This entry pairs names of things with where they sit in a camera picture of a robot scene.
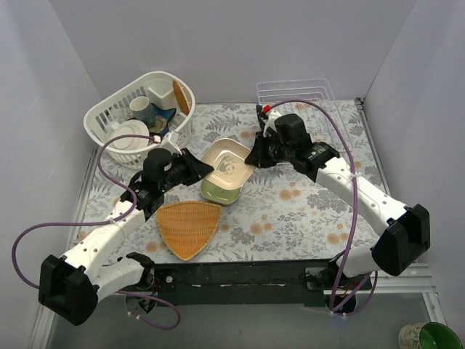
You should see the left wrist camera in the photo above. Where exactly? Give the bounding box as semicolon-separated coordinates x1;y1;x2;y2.
153;132;181;154

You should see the woven bamboo tray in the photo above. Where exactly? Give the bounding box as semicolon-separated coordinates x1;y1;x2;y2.
155;201;222;261

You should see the beige square bowl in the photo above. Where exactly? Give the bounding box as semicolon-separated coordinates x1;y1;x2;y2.
201;138;256;190

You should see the purple cable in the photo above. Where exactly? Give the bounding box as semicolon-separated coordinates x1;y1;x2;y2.
268;100;379;316
11;134;182;331

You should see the green square bowl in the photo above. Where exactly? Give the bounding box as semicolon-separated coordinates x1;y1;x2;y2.
200;180;242;206

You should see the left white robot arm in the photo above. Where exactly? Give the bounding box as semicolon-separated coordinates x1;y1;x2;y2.
39;148;214;326

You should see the white plate in basket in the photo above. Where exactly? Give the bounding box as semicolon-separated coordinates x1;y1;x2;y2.
111;119;149;151

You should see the white square container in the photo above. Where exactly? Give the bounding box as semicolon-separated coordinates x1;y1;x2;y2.
146;79;178;110

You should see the white plastic basket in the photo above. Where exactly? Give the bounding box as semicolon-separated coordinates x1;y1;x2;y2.
83;71;195;169

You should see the woven coaster in basket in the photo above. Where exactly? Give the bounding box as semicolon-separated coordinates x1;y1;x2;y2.
172;79;190;116

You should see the white wire dish rack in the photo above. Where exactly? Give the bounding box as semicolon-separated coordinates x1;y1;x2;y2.
256;78;354;166

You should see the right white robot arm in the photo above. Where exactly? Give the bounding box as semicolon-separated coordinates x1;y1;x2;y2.
246;111;430;289

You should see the black base frame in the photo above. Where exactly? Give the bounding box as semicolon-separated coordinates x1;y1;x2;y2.
112;260;382;310

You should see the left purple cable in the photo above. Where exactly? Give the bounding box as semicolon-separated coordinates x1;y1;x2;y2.
11;134;182;331

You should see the blue star dish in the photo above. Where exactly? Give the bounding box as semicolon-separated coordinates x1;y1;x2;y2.
148;104;177;136

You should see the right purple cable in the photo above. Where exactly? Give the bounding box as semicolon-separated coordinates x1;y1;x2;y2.
268;100;379;316

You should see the white cup in basket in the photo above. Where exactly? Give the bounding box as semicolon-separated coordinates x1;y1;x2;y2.
129;96;151;120

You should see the green floral mug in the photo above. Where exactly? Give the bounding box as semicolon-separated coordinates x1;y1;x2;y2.
398;322;464;349

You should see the floral table mat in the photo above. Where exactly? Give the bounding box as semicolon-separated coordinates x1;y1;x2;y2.
83;100;389;263

